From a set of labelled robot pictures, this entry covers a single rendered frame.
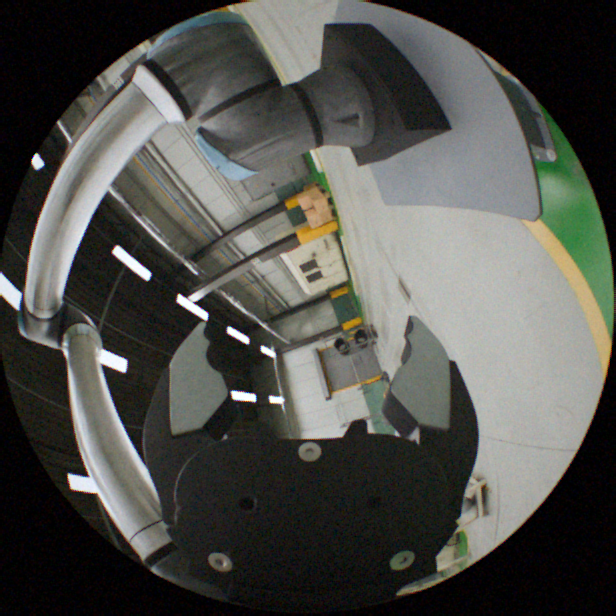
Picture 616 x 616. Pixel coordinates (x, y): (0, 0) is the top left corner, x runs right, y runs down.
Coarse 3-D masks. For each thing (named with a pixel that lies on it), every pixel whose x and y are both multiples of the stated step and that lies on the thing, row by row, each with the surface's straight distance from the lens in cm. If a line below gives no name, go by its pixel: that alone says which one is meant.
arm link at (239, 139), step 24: (240, 96) 31; (264, 96) 32; (288, 96) 34; (216, 120) 33; (240, 120) 32; (264, 120) 32; (288, 120) 33; (216, 144) 34; (240, 144) 33; (264, 144) 33; (288, 144) 34; (312, 144) 36; (216, 168) 36; (240, 168) 35; (264, 168) 38
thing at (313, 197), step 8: (312, 184) 572; (320, 184) 546; (304, 192) 541; (312, 192) 522; (320, 192) 506; (328, 192) 483; (304, 200) 511; (312, 200) 485; (320, 200) 475; (328, 200) 524; (304, 208) 519; (312, 208) 522; (320, 208) 484; (328, 208) 491; (312, 216) 489; (320, 216) 497; (328, 216) 504; (336, 216) 511; (312, 224) 501; (320, 224) 508
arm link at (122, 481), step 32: (64, 352) 55; (96, 352) 47; (96, 384) 36; (96, 416) 31; (96, 448) 28; (128, 448) 29; (96, 480) 27; (128, 480) 25; (128, 512) 24; (160, 512) 23; (160, 544) 22
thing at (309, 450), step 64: (256, 448) 6; (320, 448) 6; (384, 448) 6; (192, 512) 6; (256, 512) 5; (320, 512) 5; (384, 512) 6; (192, 576) 7; (256, 576) 6; (320, 576) 6; (384, 576) 6
